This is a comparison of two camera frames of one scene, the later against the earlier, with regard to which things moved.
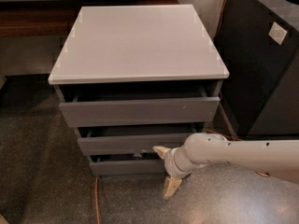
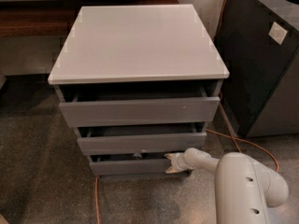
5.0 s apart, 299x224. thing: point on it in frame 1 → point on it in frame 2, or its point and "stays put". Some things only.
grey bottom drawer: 138,164 stays put
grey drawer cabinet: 134,79 stays put
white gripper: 170,164 → 176,162
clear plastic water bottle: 135,155 stays put
